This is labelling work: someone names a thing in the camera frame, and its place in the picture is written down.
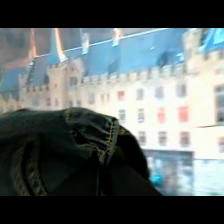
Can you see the dark blue jeans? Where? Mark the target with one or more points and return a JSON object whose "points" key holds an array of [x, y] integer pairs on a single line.
{"points": [[60, 146]]}

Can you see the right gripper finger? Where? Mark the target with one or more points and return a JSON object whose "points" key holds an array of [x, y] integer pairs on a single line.
{"points": [[133, 183]]}

